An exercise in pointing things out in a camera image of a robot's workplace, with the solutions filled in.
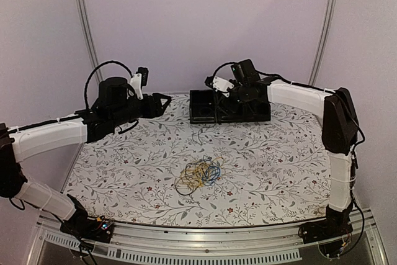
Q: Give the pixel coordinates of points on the black bin middle compartment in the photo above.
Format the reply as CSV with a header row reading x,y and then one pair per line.
x,y
229,111

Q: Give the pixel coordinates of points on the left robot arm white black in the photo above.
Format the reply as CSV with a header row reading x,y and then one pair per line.
x,y
119,101

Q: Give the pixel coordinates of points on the aluminium frame post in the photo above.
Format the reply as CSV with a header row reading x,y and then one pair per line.
x,y
323,38
87,34

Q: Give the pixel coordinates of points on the right aluminium frame post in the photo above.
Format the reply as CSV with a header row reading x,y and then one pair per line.
x,y
323,38

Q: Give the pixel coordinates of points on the floral patterned table cloth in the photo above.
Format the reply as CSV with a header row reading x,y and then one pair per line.
x,y
169,172

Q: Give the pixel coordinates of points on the black bin left compartment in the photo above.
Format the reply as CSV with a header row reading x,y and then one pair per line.
x,y
202,107

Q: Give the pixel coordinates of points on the left arm base electronics board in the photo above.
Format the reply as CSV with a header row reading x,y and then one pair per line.
x,y
83,227

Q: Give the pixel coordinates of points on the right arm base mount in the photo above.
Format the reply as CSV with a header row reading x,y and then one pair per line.
x,y
335,224

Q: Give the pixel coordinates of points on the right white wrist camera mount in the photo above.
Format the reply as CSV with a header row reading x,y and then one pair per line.
x,y
222,85

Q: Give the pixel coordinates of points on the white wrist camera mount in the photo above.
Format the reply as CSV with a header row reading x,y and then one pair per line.
x,y
135,83
222,85

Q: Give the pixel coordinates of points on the aluminium front rail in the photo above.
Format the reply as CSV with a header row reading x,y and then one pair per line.
x,y
144,244

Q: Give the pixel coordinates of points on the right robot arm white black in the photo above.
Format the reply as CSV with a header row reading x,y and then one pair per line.
x,y
334,107

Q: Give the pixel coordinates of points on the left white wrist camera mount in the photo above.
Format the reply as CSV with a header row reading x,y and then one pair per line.
x,y
135,83

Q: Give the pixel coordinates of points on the left aluminium frame post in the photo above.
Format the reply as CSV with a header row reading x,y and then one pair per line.
x,y
87,34

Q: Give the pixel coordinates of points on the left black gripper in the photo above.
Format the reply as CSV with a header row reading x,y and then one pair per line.
x,y
157,111

